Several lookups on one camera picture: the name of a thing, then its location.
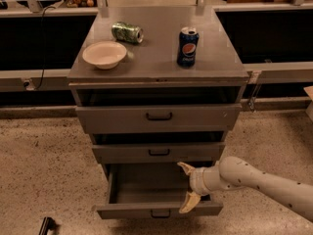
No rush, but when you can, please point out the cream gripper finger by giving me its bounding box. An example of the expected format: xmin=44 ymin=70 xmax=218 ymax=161
xmin=177 ymin=162 xmax=195 ymax=176
xmin=179 ymin=192 xmax=201 ymax=213

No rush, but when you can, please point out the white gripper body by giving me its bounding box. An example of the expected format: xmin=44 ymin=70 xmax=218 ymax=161
xmin=189 ymin=167 xmax=210 ymax=196

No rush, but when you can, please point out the grey bottom drawer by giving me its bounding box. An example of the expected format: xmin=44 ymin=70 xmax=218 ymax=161
xmin=96 ymin=163 xmax=223 ymax=219

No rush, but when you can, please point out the grey drawer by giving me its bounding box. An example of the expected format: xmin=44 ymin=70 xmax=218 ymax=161
xmin=92 ymin=142 xmax=225 ymax=164
xmin=96 ymin=163 xmax=223 ymax=219
xmin=76 ymin=104 xmax=241 ymax=134

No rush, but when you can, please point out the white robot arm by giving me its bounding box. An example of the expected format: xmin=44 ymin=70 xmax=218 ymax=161
xmin=178 ymin=157 xmax=313 ymax=221

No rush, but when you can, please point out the grey middle drawer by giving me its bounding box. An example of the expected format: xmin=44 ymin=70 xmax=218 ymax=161
xmin=92 ymin=142 xmax=225 ymax=164

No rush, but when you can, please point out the grey top drawer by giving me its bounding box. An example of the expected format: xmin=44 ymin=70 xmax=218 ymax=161
xmin=76 ymin=104 xmax=241 ymax=134

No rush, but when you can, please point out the grey metal drawer cabinet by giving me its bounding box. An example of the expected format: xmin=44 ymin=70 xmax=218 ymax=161
xmin=67 ymin=5 xmax=250 ymax=181

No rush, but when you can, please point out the blue Pepsi can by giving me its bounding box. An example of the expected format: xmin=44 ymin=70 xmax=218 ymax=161
xmin=177 ymin=26 xmax=200 ymax=68

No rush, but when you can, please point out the white paper bowl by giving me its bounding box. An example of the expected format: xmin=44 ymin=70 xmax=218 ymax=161
xmin=82 ymin=41 xmax=127 ymax=70

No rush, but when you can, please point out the black object on floor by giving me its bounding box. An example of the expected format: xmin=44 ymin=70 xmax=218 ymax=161
xmin=38 ymin=216 xmax=57 ymax=235

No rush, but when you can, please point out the green soda can lying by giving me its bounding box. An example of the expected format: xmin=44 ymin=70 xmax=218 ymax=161
xmin=112 ymin=22 xmax=144 ymax=44

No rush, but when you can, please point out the hanging metal hook strap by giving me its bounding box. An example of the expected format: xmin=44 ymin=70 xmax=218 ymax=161
xmin=246 ymin=70 xmax=262 ymax=112

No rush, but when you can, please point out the black power cable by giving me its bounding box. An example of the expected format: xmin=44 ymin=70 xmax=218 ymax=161
xmin=32 ymin=5 xmax=57 ymax=92

